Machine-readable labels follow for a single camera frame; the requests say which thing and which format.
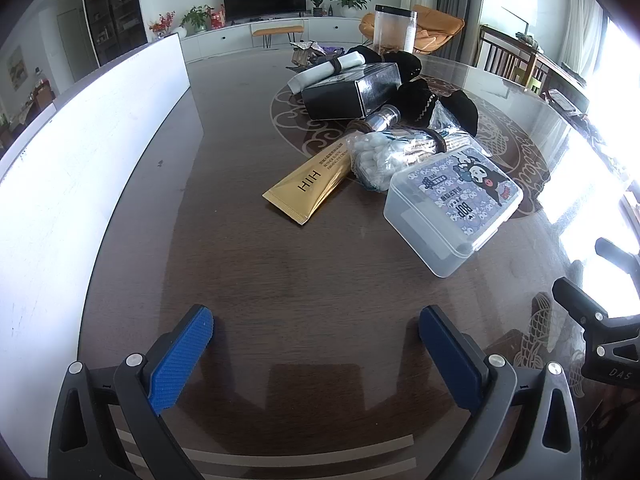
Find orange bench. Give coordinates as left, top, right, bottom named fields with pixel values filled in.
left=251, top=25, right=305, bottom=50

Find dark glass bookcase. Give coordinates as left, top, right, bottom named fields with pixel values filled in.
left=80, top=0, right=149, bottom=69

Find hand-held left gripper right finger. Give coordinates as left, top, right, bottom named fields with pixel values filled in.
left=419, top=305, right=583, bottom=480

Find black cloth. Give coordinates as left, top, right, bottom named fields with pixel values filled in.
left=440, top=89, right=480, bottom=137
left=394, top=77, right=447, bottom=129
left=345, top=46, right=424, bottom=82

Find glass bottle with silver cap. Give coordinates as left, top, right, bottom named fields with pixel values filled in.
left=362, top=104, right=404, bottom=134

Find glossy black box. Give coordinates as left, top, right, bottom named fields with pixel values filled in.
left=301, top=63, right=401, bottom=121

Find grey curtain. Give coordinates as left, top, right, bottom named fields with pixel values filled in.
left=437, top=0, right=482, bottom=63

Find brown hair ties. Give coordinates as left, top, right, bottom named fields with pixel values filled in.
left=422, top=127, right=454, bottom=154

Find bag of cotton swabs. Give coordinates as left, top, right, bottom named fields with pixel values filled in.
left=347, top=127, right=442, bottom=194

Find patterned foil packet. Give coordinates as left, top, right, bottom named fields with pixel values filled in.
left=285, top=40, right=327, bottom=71

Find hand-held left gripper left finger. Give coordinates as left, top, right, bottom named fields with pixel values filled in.
left=47, top=304, right=216, bottom=480

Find white rolled cloth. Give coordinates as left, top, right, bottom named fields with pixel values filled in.
left=320, top=51, right=374, bottom=75

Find white sheer curtain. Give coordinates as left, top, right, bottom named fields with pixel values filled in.
left=555, top=0, right=609, bottom=82

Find gold cream tube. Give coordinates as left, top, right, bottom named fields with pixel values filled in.
left=262, top=152, right=359, bottom=226

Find clear jar with black lid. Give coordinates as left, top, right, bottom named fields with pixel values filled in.
left=374, top=4, right=418, bottom=56

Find white board panel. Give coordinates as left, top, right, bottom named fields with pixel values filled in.
left=0, top=34, right=204, bottom=461

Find wooden chair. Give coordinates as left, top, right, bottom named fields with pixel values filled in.
left=477, top=25, right=552, bottom=97

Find red flowers in white vase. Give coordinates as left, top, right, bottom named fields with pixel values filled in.
left=149, top=10, right=178, bottom=42

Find white TV cabinet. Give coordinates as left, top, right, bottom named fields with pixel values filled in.
left=177, top=14, right=374, bottom=64

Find clear striped plastic bag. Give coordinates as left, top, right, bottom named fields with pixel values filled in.
left=431, top=101, right=474, bottom=142

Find large plant in white pot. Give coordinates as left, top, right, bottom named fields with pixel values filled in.
left=330, top=0, right=372, bottom=20

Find bushy green potted plant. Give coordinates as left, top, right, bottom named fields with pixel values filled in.
left=181, top=5, right=214, bottom=36

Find wooden sideboard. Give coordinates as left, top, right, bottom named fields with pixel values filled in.
left=525, top=50, right=602, bottom=117

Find orange lounge chair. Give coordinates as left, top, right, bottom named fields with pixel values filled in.
left=360, top=4, right=466, bottom=57

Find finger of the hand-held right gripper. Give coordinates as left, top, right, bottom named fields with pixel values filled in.
left=552, top=276, right=615, bottom=333
left=595, top=237, right=640, bottom=275

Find clear cartoon-print plastic box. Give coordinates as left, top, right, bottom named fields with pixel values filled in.
left=383, top=144, right=525, bottom=280

